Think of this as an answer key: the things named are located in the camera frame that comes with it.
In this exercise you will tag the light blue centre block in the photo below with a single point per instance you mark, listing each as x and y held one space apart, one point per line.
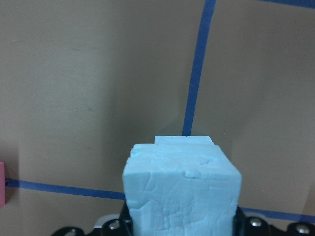
191 140

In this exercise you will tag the pink block right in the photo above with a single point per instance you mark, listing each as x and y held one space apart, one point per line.
2 185

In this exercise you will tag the light blue foam block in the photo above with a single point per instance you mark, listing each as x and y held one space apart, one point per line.
181 190

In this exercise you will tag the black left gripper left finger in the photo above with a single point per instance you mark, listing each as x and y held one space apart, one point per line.
110 225

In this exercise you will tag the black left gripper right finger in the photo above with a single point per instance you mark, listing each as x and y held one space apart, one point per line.
256 225

